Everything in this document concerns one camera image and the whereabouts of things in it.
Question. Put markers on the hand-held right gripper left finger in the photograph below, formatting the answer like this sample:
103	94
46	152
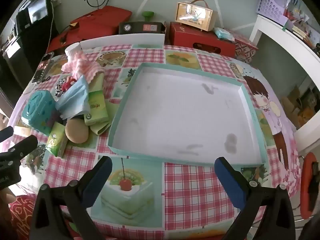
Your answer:
98	177

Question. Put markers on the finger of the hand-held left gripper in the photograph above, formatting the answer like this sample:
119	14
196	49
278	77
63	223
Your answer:
26	143
6	133

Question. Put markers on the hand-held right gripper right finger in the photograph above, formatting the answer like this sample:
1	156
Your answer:
230	180

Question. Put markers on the yellow-green flower tissue pack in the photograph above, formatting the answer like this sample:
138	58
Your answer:
56	140

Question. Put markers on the blue face mask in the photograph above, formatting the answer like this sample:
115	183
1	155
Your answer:
73	97

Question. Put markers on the red plastic toy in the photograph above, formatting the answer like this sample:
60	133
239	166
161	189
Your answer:
71	80

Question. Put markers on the pink white fuzzy sock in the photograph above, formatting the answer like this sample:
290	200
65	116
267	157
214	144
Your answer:
82	66

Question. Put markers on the teal tin box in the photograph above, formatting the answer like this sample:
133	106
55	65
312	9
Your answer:
37	110

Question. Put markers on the red patterned cushion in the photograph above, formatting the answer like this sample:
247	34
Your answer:
21	217

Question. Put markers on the black cabinet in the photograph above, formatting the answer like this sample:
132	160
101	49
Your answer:
17	65

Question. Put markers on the black smartphone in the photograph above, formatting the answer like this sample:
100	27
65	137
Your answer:
42	67

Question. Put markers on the red chair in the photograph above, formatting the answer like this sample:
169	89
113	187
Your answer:
306	180

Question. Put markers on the cardboard boxes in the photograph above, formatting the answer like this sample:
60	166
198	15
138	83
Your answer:
300	105

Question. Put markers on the white pill bottle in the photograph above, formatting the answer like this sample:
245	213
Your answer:
73	50

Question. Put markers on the black monitor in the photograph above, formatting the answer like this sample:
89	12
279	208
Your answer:
37	11

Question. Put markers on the red patterned gift box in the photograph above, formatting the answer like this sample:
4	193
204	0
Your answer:
246	50

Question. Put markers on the white rectangular box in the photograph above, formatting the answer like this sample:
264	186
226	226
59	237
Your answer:
120	41

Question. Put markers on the red paper gift bag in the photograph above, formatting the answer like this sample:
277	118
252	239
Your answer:
100	20

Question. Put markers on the pale blue wipes packet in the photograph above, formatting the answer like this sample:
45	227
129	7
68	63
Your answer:
223	33

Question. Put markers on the white desk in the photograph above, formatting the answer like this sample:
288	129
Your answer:
287	37

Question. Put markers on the black labelled box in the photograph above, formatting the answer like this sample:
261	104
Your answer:
142	27

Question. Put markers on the green funnel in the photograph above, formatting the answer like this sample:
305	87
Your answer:
147	15

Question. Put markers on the assorted desk supplies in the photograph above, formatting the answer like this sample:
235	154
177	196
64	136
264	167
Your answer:
302	20

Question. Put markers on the purple perforated basket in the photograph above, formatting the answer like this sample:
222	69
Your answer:
271	2

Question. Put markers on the white wall socket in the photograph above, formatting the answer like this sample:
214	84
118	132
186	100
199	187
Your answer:
56	0

